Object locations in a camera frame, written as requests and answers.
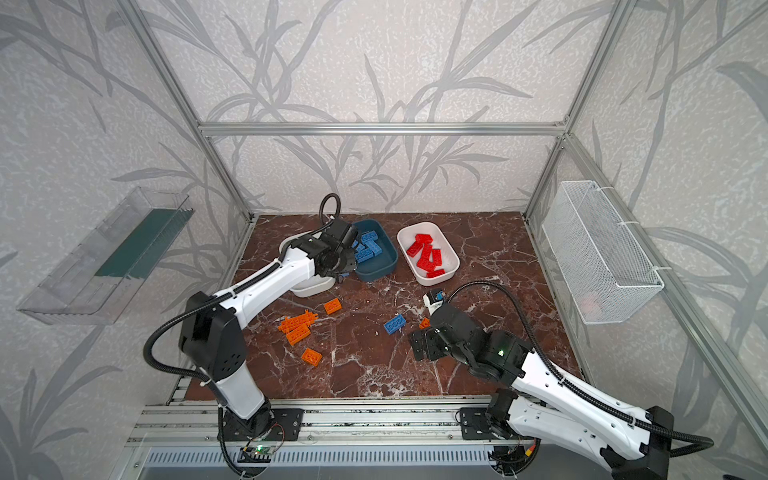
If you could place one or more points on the white wire mesh basket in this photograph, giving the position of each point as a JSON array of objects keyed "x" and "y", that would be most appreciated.
[{"x": 607, "y": 272}]

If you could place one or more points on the left controller board with wires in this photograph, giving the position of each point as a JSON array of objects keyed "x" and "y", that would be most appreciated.
[{"x": 254, "y": 454}]

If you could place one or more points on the controller board with wires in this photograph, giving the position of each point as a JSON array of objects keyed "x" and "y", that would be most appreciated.
[
  {"x": 511, "y": 460},
  {"x": 254, "y": 454}
]

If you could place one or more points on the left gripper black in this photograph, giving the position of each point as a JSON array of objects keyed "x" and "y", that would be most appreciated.
[{"x": 346, "y": 258}]

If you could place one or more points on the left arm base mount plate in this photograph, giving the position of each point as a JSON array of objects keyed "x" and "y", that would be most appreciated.
[{"x": 282, "y": 424}]

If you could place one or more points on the clear plastic wall tray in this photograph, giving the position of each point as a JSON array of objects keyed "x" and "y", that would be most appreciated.
[{"x": 95, "y": 283}]

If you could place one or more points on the orange brick small square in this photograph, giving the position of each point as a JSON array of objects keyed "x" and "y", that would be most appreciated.
[{"x": 333, "y": 306}]

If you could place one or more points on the aluminium front rail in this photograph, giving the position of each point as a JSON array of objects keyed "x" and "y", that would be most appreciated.
[{"x": 323, "y": 422}]

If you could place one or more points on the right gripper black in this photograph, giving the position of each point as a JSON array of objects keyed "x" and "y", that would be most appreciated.
[{"x": 429, "y": 339}]

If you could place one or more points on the blue long brick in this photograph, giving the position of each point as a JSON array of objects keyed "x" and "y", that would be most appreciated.
[
  {"x": 364, "y": 255},
  {"x": 375, "y": 248}
]

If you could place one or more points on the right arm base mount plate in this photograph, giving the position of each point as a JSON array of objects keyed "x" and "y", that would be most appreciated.
[{"x": 474, "y": 424}]

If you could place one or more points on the right controller board with wires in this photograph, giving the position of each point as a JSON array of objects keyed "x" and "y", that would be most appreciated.
[{"x": 511, "y": 460}]

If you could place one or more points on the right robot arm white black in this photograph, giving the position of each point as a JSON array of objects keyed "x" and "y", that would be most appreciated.
[{"x": 538, "y": 399}]

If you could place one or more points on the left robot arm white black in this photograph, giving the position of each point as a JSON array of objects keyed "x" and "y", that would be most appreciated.
[{"x": 212, "y": 334}]

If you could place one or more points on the white plastic bin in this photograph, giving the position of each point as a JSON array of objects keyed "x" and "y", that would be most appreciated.
[
  {"x": 313, "y": 286},
  {"x": 450, "y": 260}
]

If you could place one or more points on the teal plastic bin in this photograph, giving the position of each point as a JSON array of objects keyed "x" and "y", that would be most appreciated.
[{"x": 380, "y": 265}]

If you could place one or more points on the orange hinged plate bricks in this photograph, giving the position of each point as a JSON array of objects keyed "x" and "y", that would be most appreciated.
[{"x": 297, "y": 328}]

